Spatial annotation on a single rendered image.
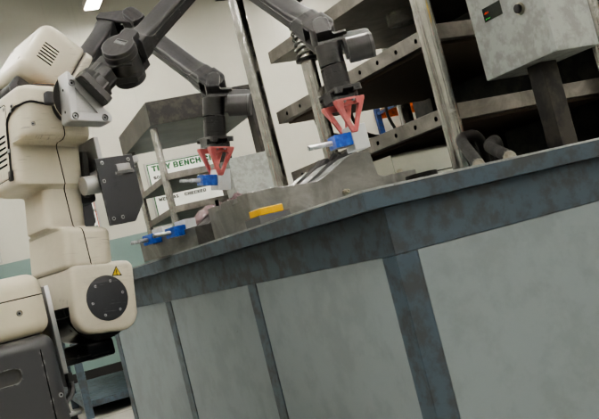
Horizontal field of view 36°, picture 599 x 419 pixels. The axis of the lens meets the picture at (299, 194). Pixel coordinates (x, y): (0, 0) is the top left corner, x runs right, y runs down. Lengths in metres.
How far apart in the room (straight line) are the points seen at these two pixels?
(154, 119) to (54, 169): 4.77
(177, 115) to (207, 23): 3.40
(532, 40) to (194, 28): 7.81
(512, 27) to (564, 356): 1.09
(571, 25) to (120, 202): 1.29
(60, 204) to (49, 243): 0.10
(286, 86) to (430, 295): 8.68
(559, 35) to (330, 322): 1.07
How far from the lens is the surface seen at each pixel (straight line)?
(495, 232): 1.86
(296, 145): 10.25
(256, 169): 6.83
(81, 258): 2.19
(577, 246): 1.99
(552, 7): 2.63
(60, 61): 2.29
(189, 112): 7.04
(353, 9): 3.31
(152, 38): 2.24
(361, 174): 2.42
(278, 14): 2.20
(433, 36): 2.81
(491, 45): 2.78
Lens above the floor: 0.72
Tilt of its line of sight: 3 degrees up
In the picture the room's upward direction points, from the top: 14 degrees counter-clockwise
